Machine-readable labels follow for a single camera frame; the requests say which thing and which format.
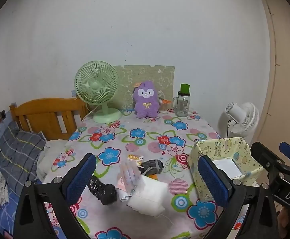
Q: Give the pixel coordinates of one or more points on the blue tape piece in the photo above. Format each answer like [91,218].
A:
[73,93]

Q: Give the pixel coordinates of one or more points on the blue bedsheet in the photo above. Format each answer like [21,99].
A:
[0,219]

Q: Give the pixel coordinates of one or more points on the purple plush toy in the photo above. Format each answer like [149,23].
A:
[146,104]

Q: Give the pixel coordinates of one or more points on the white tissue pack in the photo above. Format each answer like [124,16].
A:
[147,199]

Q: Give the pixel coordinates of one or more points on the green desk fan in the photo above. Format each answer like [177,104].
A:
[95,86]

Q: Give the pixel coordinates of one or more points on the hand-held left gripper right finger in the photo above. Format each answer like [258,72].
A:
[216,181]

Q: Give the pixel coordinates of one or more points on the green cardboard panel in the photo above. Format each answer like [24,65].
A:
[160,77]

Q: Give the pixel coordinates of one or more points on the floral tablecloth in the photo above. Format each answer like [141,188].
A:
[135,139]

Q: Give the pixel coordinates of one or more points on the black plastic bag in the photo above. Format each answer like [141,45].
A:
[102,191]

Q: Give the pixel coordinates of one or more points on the white electric fan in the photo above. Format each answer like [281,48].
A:
[244,119]

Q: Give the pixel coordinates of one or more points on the grey plaid pillow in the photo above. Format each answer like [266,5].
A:
[18,149]

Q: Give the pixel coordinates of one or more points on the white pack in box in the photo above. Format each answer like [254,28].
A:
[226,166]

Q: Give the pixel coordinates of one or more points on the glass mug with green lid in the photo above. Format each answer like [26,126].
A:
[182,107]

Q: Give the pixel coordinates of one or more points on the cotton swab jar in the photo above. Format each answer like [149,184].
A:
[163,107]

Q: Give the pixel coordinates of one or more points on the beige door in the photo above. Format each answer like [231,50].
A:
[289,79]

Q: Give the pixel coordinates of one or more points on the clear plastic bag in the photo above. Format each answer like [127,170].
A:
[130,174]

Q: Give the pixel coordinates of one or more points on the wooden bed headboard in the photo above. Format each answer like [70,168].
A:
[43,107]

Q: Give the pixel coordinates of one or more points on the yellow patterned paper box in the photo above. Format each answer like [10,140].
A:
[209,147]

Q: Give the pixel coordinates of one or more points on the pink white small packet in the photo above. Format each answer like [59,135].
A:
[121,185]

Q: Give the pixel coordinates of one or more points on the yellow cartoon tissue pack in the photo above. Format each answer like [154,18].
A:
[134,157]

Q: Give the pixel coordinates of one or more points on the white bedding cloth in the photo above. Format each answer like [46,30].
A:
[48,156]

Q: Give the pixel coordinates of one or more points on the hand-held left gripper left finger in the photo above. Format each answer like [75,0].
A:
[84,176]

